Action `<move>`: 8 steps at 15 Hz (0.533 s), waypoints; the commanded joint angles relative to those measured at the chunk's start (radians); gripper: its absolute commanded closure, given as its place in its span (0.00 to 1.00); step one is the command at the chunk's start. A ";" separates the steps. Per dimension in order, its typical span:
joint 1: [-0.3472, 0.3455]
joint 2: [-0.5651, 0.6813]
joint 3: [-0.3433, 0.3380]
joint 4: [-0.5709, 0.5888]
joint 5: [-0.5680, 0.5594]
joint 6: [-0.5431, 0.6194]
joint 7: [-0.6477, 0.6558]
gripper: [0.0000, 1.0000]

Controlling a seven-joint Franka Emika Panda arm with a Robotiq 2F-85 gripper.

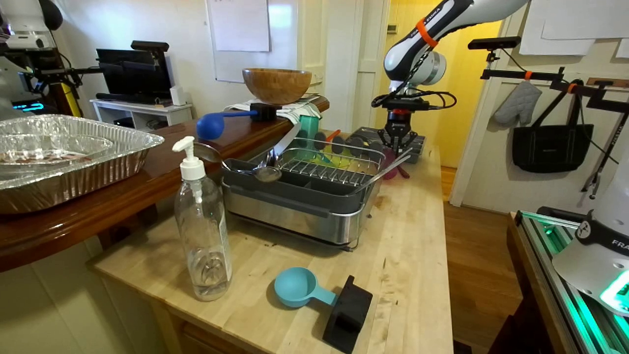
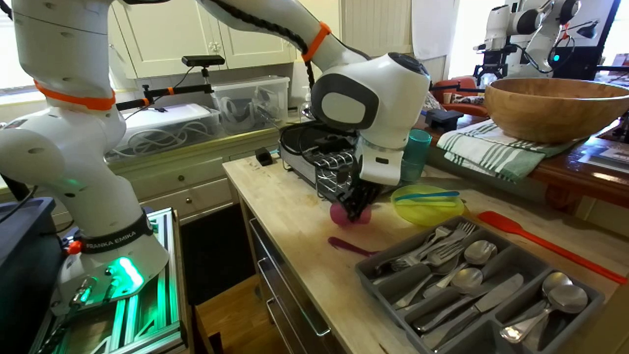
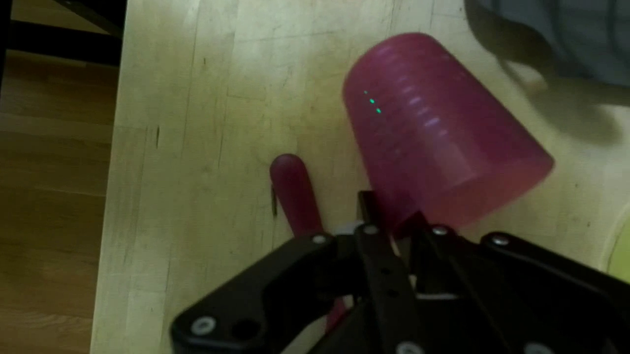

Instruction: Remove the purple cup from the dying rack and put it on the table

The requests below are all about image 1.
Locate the clear soap dispenser bottle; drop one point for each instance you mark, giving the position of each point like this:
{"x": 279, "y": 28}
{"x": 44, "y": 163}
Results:
{"x": 203, "y": 236}

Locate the red silicone spatula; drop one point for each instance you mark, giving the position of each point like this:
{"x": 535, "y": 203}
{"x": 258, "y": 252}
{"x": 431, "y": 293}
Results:
{"x": 332, "y": 134}

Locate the wooden bowl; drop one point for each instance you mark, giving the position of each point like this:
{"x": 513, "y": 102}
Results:
{"x": 277, "y": 85}

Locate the aluminium foil tray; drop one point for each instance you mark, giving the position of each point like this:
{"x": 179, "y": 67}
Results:
{"x": 65, "y": 157}

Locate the black plastic block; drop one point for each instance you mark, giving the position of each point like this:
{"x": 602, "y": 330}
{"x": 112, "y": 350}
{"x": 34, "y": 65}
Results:
{"x": 350, "y": 311}

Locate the steel dish drying rack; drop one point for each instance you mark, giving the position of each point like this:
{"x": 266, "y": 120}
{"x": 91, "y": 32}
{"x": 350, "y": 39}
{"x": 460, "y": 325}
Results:
{"x": 295, "y": 209}

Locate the purple plastic cup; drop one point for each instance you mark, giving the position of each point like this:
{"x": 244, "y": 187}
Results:
{"x": 389, "y": 165}

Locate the black box device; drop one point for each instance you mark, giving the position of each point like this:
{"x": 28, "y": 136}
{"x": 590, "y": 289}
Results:
{"x": 134, "y": 71}

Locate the blue measuring scoop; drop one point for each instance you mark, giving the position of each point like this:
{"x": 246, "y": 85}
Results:
{"x": 295, "y": 287}

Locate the white side table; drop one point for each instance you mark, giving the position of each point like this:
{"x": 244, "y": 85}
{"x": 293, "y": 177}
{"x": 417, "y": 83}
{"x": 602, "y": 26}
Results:
{"x": 140, "y": 110}

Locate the steel spoon in rack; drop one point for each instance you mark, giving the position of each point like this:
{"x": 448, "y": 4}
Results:
{"x": 268, "y": 173}

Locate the background robot equipment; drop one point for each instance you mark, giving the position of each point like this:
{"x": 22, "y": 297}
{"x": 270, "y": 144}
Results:
{"x": 26, "y": 59}

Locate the dark wooden counter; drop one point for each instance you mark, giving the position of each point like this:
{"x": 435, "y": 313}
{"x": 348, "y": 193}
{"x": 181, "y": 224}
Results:
{"x": 99, "y": 209}

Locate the grey cutlery tray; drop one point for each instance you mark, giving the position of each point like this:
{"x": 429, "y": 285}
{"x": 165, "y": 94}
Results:
{"x": 366, "y": 136}

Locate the magenta plastic spoon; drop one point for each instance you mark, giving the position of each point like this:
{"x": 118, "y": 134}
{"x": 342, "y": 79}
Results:
{"x": 403, "y": 173}

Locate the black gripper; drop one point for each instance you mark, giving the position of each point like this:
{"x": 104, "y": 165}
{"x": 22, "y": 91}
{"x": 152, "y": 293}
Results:
{"x": 401, "y": 122}

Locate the yellow-green plastic plate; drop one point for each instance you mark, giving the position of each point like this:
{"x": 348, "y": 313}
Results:
{"x": 340, "y": 159}

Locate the black hanging bag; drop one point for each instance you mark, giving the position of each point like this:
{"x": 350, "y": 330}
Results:
{"x": 553, "y": 148}

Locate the grey oven mitt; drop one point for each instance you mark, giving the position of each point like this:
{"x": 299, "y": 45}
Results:
{"x": 517, "y": 104}

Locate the black camera on clamp arm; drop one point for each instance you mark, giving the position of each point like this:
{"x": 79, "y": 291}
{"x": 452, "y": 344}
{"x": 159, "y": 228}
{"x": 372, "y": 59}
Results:
{"x": 494, "y": 41}

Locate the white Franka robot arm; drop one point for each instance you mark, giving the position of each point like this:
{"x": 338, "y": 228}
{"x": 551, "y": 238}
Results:
{"x": 472, "y": 10}

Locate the metal robot base platform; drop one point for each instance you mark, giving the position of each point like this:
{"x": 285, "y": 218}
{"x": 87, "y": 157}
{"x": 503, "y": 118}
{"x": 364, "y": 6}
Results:
{"x": 557, "y": 295}

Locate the teal plastic cup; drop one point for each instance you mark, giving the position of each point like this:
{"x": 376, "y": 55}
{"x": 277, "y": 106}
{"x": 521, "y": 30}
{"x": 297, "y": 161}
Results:
{"x": 309, "y": 126}

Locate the white wall board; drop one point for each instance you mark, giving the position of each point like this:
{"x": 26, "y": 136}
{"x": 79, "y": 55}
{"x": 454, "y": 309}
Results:
{"x": 238, "y": 22}

